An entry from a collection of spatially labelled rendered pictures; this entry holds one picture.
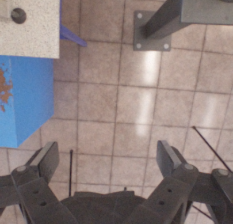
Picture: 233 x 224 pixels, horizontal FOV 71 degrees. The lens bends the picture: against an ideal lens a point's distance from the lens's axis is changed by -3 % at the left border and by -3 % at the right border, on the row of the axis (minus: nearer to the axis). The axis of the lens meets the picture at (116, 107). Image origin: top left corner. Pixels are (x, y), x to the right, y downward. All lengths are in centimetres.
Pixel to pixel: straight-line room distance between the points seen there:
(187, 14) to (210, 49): 110
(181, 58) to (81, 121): 100
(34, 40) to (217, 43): 137
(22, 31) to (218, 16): 64
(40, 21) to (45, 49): 10
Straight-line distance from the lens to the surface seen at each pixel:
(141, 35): 142
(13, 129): 101
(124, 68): 141
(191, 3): 55
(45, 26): 71
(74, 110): 150
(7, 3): 72
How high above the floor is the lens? 141
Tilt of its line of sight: 75 degrees down
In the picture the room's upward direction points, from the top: 175 degrees clockwise
